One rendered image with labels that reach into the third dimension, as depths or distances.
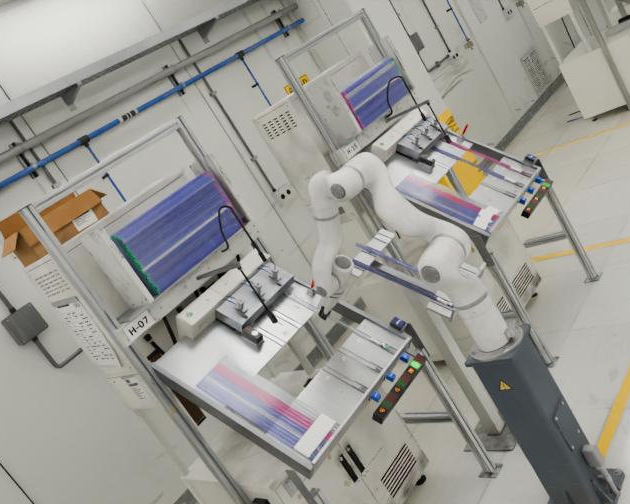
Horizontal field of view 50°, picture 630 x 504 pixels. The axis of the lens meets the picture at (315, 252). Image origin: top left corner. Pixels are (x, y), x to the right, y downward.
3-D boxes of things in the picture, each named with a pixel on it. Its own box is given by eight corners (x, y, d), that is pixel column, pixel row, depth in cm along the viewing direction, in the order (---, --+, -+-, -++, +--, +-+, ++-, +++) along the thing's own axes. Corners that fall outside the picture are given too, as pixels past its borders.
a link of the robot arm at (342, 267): (336, 298, 249) (350, 285, 254) (344, 276, 239) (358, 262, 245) (318, 285, 251) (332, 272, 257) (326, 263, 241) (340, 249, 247)
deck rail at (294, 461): (313, 475, 221) (314, 465, 216) (309, 480, 219) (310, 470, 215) (154, 372, 248) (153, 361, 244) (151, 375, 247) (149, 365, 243)
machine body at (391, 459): (436, 471, 300) (367, 363, 285) (355, 607, 255) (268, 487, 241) (339, 465, 348) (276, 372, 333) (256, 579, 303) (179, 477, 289)
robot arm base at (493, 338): (530, 322, 224) (505, 277, 220) (512, 358, 212) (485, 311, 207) (482, 330, 238) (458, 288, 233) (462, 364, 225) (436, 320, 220)
